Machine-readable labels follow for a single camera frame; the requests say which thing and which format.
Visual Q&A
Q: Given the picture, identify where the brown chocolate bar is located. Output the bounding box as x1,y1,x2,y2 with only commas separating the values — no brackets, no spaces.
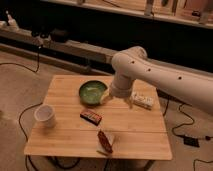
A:
80,110,102,126

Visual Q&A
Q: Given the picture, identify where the green ceramic bowl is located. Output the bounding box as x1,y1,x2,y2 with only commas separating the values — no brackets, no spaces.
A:
79,80,108,105

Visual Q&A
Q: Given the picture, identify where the black cable on right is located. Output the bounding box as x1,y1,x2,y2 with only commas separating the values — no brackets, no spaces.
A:
162,96,213,141

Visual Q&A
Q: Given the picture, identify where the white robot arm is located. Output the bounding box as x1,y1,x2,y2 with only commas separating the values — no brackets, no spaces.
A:
109,46,213,115

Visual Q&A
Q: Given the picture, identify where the white patterned bottle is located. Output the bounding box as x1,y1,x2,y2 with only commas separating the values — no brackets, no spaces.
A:
131,92,154,110

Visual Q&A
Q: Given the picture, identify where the black cable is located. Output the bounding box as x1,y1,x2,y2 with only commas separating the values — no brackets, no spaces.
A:
162,96,213,141
18,101,81,171

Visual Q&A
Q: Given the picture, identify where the wooden table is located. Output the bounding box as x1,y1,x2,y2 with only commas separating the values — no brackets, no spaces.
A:
24,75,172,160

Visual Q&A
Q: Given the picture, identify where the white spray bottle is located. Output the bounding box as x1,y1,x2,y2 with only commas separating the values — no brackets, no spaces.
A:
6,11,19,31

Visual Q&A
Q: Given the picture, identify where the red-brown snack packet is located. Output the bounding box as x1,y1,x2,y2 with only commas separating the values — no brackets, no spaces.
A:
97,129,114,154

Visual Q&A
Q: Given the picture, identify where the black power adapter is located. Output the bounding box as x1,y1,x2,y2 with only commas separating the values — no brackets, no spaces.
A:
183,137,199,147

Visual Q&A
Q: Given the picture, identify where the black device on ledge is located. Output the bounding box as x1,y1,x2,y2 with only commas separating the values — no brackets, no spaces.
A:
50,29,69,43

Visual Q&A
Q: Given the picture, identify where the black cable on left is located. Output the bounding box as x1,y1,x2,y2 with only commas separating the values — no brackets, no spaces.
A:
18,101,81,171

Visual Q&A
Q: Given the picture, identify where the white cup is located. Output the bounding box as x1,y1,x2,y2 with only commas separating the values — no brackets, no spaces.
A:
34,105,56,128

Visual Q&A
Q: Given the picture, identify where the white napkin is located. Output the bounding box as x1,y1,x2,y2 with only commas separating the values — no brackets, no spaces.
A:
96,131,116,157

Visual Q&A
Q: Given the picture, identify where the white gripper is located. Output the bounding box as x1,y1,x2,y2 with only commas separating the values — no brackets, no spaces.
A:
100,72,134,109

